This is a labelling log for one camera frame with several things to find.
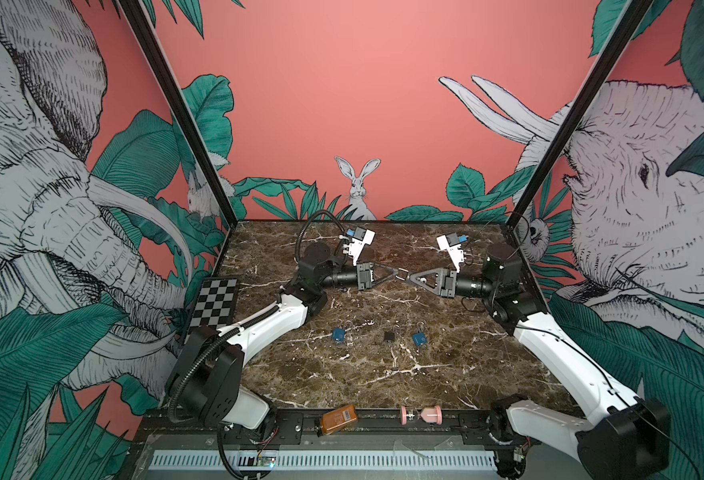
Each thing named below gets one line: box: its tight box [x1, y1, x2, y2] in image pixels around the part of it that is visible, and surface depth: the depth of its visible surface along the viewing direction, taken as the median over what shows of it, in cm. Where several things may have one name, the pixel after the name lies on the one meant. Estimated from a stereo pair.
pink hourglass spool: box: [400, 405, 443, 425], surface depth 76 cm
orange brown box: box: [322, 404, 357, 435], surface depth 74 cm
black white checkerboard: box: [184, 277, 239, 344], surface depth 96 cm
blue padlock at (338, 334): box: [332, 327, 347, 343], surface depth 92 cm
